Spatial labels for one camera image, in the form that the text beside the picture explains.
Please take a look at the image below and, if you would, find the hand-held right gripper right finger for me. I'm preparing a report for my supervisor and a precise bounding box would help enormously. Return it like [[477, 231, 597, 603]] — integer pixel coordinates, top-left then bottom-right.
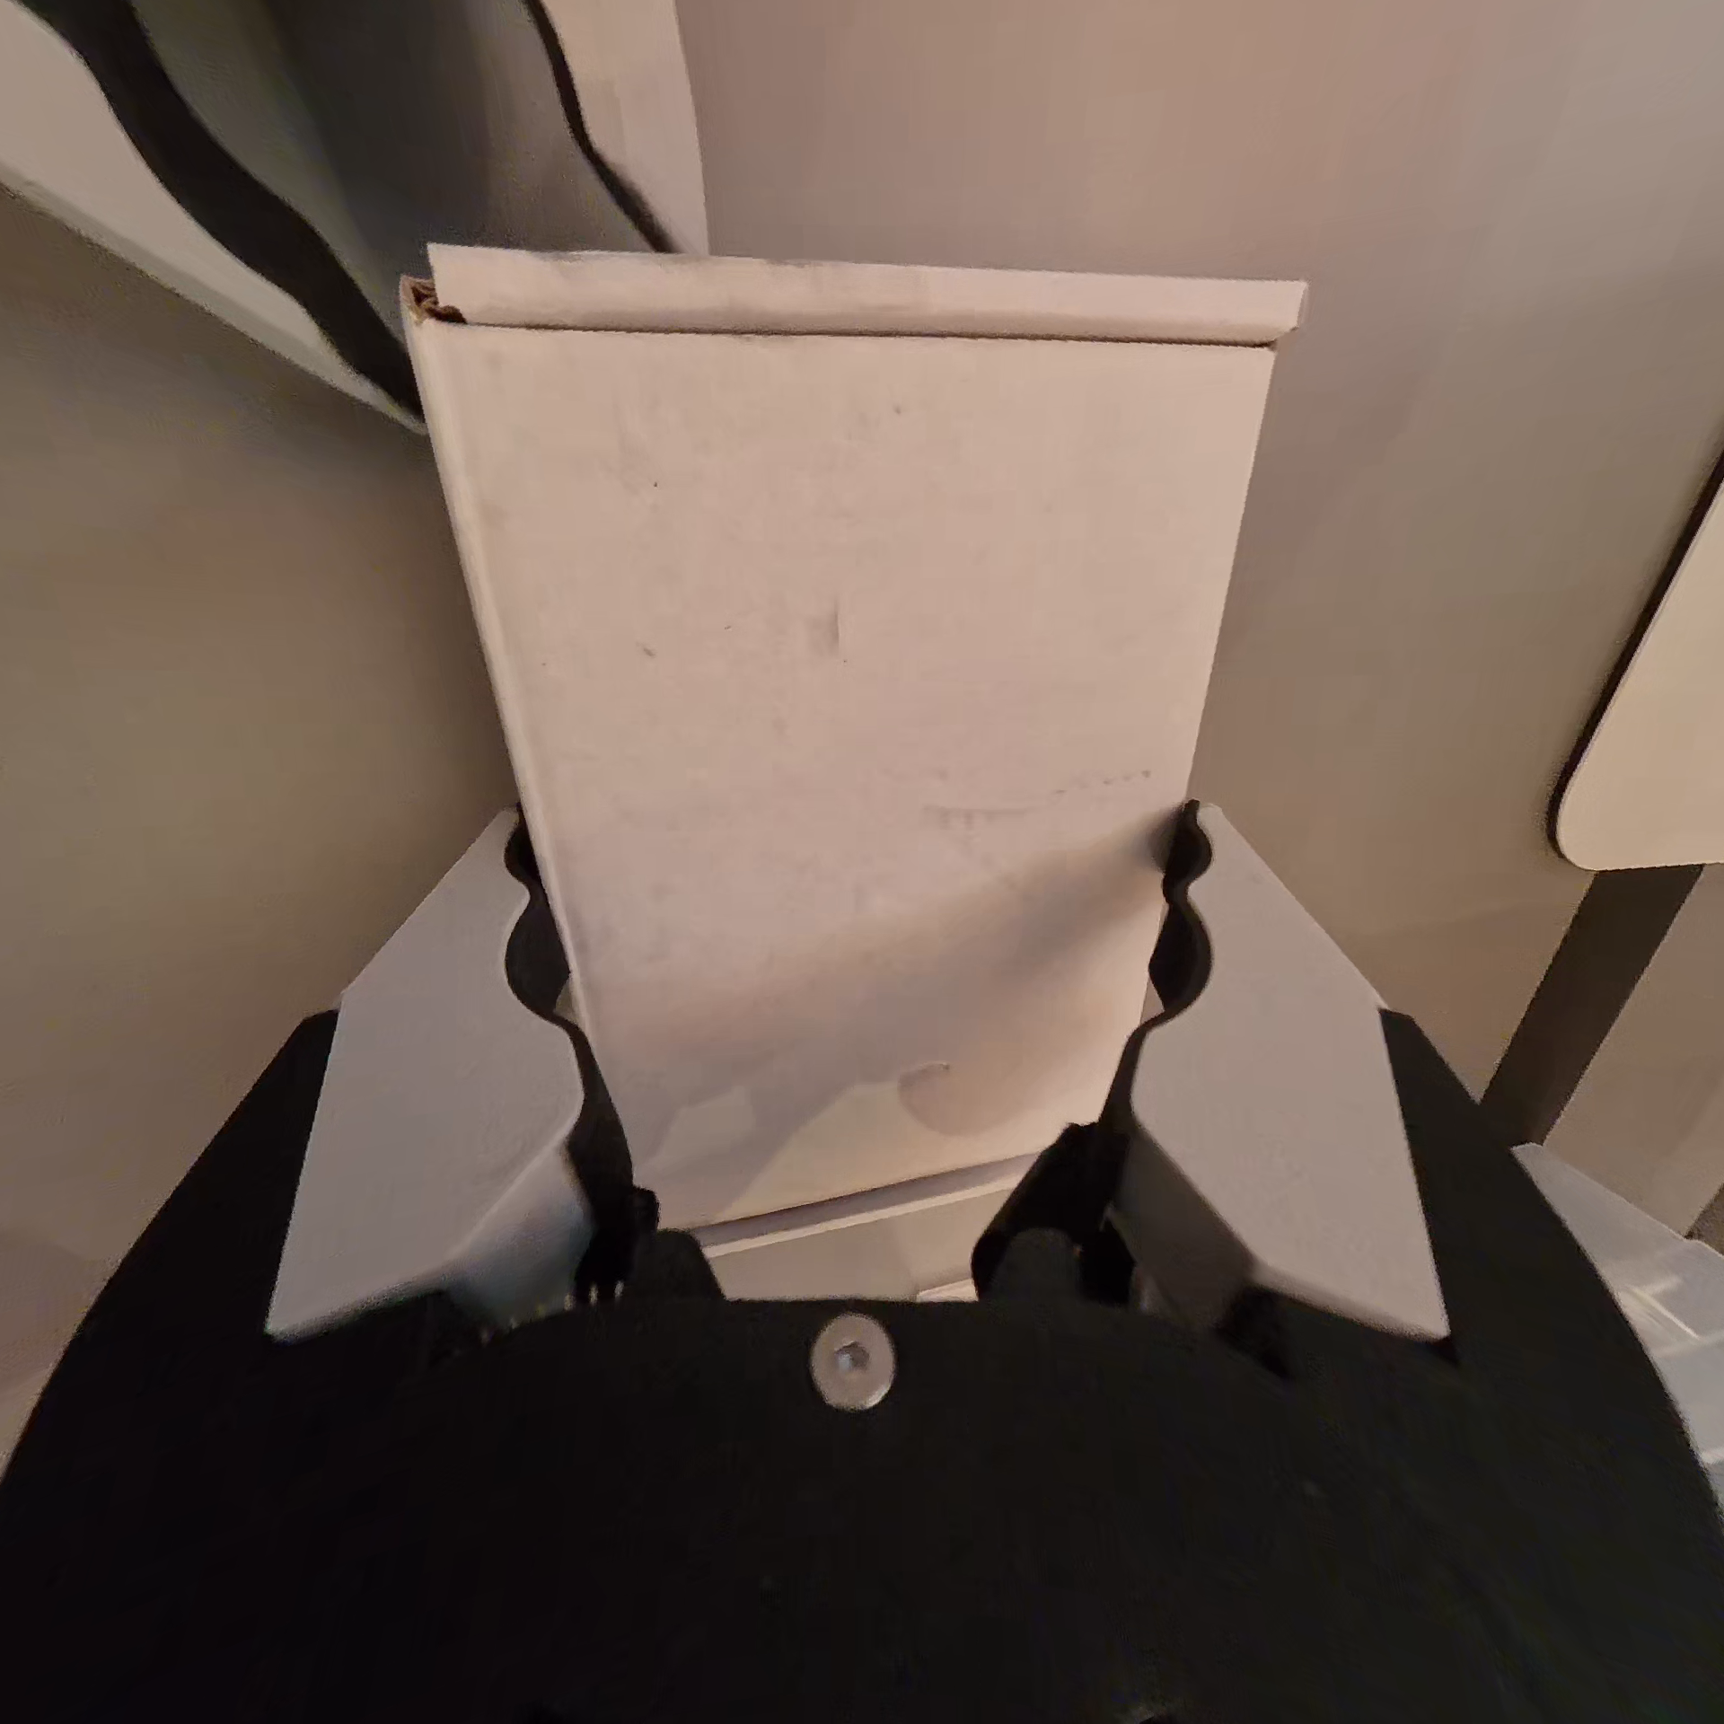
[[1105, 802, 1452, 1344]]

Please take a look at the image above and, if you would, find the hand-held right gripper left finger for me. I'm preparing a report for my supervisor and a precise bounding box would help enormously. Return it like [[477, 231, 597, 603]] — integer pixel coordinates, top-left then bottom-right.
[[267, 804, 638, 1339]]

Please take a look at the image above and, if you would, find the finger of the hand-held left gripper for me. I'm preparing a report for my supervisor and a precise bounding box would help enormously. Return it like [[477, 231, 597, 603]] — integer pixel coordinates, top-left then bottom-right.
[[0, 0, 425, 433], [539, 0, 709, 258]]

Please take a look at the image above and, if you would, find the clear plastic container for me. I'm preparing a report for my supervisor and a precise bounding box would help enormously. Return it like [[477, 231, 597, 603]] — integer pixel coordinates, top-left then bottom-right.
[[1508, 1144, 1724, 1483]]

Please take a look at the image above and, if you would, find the white cardboard box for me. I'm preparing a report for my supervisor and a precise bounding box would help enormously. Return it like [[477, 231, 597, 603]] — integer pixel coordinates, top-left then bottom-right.
[[400, 244, 1310, 1302]]

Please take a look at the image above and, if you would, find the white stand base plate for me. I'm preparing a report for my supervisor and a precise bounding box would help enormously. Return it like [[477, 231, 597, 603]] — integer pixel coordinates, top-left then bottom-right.
[[1557, 464, 1724, 871]]

